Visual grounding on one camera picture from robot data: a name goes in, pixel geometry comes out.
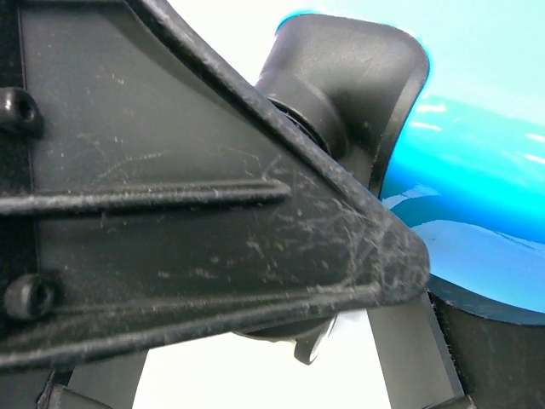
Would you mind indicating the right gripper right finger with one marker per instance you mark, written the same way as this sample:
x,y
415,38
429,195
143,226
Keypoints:
x,y
434,355

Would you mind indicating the blue hard-shell suitcase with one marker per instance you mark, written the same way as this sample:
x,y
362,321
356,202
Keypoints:
x,y
468,171

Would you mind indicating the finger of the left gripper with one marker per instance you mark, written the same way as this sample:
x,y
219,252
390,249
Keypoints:
x,y
150,195

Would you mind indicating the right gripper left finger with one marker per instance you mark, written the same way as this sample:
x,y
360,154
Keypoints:
x,y
108,383

